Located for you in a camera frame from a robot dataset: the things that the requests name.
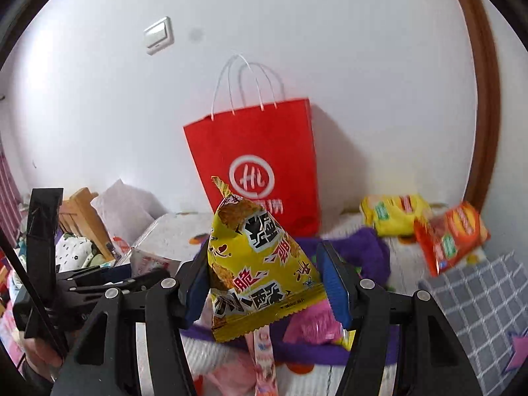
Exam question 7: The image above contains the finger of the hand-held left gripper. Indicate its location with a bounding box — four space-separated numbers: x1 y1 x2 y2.
70 269 168 302
58 265 133 283

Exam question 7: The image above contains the yellow chips bag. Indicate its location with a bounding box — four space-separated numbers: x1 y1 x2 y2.
360 194 433 237

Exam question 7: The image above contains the white plastic bag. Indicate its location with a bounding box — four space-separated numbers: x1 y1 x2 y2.
90 179 157 256

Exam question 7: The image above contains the brown door frame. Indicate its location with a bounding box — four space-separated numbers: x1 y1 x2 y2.
445 0 502 215

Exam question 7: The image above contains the white light switch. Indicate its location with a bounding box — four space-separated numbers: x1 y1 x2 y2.
144 16 175 55

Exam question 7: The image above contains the large pink snack packet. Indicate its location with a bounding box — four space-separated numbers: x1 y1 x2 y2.
284 301 343 345

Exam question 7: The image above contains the yellow triangular snack packet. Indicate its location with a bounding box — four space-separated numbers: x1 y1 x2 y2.
207 176 327 343

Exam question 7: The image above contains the long pink stick packet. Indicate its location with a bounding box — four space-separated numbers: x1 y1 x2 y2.
247 324 278 396

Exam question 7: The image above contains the red chips bag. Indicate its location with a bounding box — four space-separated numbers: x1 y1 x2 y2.
413 201 491 277

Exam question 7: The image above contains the fruit print tablecloth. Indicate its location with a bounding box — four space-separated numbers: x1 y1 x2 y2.
115 210 528 396

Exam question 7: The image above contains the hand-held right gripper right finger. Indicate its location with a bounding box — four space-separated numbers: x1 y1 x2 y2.
315 241 481 396

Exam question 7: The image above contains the grey checked cloth pink star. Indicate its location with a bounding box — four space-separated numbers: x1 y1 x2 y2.
418 251 528 380

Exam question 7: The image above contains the white spotted bedding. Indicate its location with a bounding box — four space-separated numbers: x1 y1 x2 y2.
55 235 104 269

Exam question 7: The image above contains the red paper bag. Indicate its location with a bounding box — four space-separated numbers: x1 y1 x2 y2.
183 53 321 238

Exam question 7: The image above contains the purple striped cloth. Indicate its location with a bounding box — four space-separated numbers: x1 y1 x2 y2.
0 148 21 232

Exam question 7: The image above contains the person's left hand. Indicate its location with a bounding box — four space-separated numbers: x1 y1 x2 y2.
18 336 67 384

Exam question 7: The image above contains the small white pink packet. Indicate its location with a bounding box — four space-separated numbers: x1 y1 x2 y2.
130 247 182 277

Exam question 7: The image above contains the wooden chair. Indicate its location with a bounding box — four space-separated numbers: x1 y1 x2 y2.
58 187 116 262

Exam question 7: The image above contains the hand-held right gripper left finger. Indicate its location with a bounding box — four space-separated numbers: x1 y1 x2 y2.
49 247 213 396

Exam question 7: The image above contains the purple towel tray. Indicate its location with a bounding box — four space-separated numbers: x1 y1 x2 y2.
181 229 401 368

